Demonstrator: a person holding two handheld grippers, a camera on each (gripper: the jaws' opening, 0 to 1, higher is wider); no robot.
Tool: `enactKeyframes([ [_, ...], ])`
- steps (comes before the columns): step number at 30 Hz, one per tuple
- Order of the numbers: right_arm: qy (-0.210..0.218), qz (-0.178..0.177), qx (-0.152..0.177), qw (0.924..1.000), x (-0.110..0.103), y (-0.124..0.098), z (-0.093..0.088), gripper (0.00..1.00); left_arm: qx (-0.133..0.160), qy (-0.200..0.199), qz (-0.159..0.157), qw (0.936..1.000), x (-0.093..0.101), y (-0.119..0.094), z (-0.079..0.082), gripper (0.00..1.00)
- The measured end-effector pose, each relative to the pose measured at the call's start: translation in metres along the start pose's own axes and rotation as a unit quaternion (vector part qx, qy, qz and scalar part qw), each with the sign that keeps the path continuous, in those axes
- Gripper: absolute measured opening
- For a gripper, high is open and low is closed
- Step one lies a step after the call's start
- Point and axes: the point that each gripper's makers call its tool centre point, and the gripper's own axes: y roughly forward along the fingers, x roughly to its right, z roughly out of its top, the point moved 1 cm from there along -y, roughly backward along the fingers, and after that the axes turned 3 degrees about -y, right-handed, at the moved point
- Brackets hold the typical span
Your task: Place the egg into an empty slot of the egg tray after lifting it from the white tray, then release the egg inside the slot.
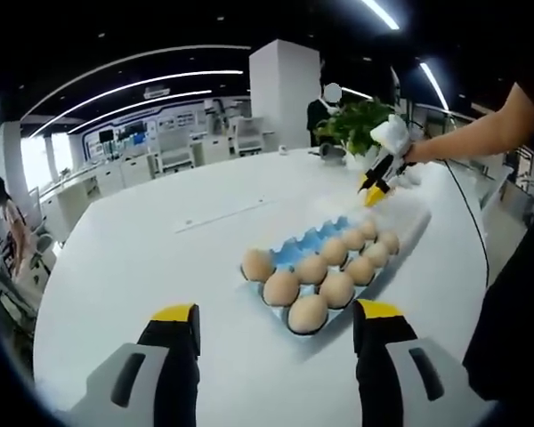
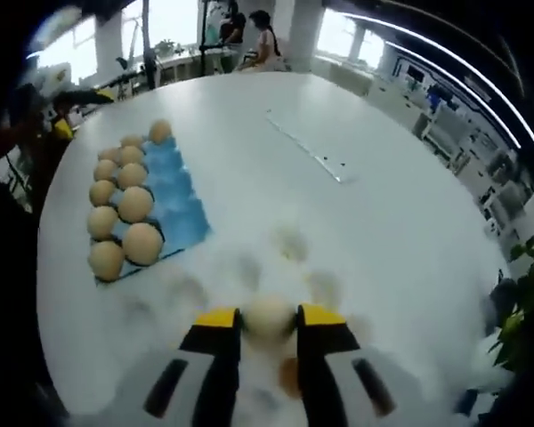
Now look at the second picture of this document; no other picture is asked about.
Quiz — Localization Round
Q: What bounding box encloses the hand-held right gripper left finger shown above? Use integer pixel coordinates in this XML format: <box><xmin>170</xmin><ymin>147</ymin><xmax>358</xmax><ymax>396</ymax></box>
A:
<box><xmin>113</xmin><ymin>305</ymin><xmax>242</xmax><ymax>427</ymax></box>

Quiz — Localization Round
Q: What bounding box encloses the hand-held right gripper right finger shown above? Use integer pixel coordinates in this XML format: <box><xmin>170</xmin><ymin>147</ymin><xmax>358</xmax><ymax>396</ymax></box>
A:
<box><xmin>295</xmin><ymin>302</ymin><xmax>425</xmax><ymax>427</ymax></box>

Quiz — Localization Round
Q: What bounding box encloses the single brown egg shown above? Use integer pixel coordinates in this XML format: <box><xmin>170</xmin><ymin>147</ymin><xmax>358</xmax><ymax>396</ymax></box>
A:
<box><xmin>243</xmin><ymin>296</ymin><xmax>293</xmax><ymax>346</ymax></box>

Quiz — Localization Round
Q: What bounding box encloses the cluster of brown eggs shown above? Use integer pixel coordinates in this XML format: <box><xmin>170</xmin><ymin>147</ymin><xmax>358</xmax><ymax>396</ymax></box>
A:
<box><xmin>86</xmin><ymin>119</ymin><xmax>174</xmax><ymax>282</ymax></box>

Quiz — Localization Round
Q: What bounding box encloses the blue egg tray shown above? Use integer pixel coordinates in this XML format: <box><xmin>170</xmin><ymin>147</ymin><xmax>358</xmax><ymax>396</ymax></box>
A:
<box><xmin>88</xmin><ymin>135</ymin><xmax>213</xmax><ymax>286</ymax></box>

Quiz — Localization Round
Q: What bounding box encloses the white plastic egg holder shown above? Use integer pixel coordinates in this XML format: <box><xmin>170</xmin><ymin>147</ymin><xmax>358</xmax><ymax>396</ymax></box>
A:
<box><xmin>115</xmin><ymin>220</ymin><xmax>384</xmax><ymax>427</ymax></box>

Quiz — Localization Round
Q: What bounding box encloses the black pole stand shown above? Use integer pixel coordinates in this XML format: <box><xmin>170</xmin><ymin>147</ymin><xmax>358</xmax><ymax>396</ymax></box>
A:
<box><xmin>198</xmin><ymin>0</ymin><xmax>232</xmax><ymax>79</ymax></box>
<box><xmin>142</xmin><ymin>0</ymin><xmax>158</xmax><ymax>90</ymax></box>

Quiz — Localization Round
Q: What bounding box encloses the white table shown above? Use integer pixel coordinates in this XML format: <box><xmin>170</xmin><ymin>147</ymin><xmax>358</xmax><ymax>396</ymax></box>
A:
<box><xmin>35</xmin><ymin>70</ymin><xmax>513</xmax><ymax>427</ymax></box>

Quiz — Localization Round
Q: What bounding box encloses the white square pillar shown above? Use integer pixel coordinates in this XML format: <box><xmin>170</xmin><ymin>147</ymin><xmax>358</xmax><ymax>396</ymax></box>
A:
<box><xmin>288</xmin><ymin>0</ymin><xmax>326</xmax><ymax>72</ymax></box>

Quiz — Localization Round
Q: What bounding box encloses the ceiling light strip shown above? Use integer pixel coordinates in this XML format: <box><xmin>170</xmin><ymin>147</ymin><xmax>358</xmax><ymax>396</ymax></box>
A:
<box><xmin>342</xmin><ymin>12</ymin><xmax>534</xmax><ymax>162</ymax></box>
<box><xmin>384</xmin><ymin>41</ymin><xmax>522</xmax><ymax>149</ymax></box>

